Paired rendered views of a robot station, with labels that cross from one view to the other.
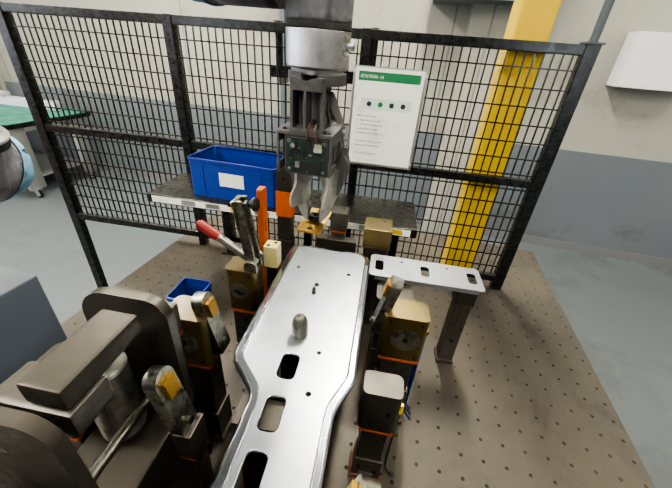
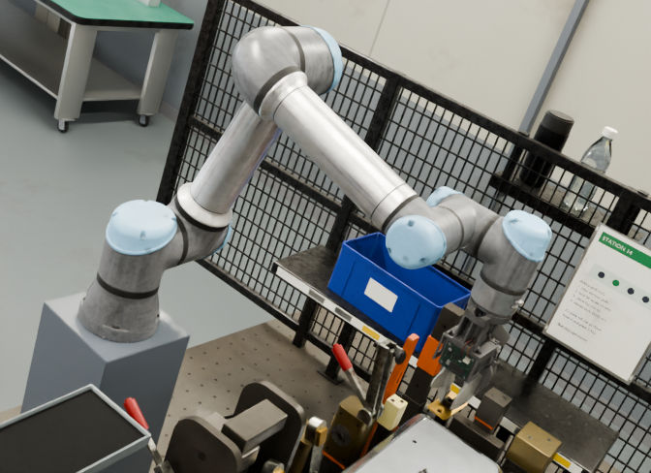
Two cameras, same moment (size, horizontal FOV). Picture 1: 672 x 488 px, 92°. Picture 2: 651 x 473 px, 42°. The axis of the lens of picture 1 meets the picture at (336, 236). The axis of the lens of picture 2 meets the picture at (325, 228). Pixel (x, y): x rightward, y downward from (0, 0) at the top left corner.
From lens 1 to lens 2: 97 cm
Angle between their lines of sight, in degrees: 19
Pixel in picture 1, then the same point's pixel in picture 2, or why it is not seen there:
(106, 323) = (269, 411)
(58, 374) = (245, 429)
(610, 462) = not seen: outside the picture
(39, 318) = (170, 371)
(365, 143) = (578, 321)
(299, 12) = (488, 275)
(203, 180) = (347, 277)
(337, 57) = (505, 308)
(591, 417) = not seen: outside the picture
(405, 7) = not seen: outside the picture
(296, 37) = (481, 287)
